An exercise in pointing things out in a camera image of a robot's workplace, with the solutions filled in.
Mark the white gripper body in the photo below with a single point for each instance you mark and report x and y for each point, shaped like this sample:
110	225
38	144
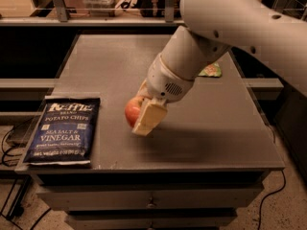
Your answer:
165	80

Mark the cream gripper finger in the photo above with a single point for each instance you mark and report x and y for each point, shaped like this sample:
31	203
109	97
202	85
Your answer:
151	114
143	90

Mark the red apple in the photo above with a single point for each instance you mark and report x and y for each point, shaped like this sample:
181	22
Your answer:
132	109

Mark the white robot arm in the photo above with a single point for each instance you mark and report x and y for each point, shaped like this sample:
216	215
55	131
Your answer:
284	52

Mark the green snack bag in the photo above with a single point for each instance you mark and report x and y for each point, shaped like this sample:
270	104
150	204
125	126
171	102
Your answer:
211	71

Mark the blue Kettle chip bag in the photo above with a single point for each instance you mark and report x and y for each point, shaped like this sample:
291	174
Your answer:
65	132

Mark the grey drawer cabinet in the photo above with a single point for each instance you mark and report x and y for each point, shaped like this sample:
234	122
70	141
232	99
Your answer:
208	158

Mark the black backpack on shelf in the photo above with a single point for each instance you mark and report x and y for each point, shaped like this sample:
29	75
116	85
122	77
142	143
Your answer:
155	8

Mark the metal drawer knob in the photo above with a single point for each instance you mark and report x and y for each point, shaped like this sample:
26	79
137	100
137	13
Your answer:
151	204

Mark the grey metal shelf rail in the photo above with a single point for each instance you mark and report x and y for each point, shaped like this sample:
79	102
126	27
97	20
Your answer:
96	19

